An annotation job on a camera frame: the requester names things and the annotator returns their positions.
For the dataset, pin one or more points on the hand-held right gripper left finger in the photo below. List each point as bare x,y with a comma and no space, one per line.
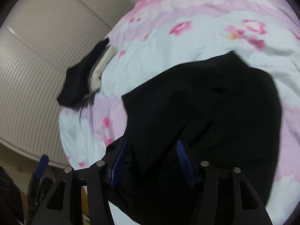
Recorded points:
118,163

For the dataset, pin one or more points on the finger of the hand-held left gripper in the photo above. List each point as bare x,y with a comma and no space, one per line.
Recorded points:
41,166
46,185

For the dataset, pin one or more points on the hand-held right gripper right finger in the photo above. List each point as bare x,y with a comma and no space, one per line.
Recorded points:
185,163

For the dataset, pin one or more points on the black pants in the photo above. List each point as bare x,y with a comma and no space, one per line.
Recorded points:
199,110

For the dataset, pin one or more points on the black folded clothes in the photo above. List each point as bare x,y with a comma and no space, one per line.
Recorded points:
79,79

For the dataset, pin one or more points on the white folded cloth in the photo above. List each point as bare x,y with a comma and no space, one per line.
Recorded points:
100,70

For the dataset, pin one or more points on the white louvered wardrobe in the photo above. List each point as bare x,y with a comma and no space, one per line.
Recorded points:
46,63

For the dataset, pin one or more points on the pink floral quilt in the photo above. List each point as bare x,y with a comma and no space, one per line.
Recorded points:
187,28

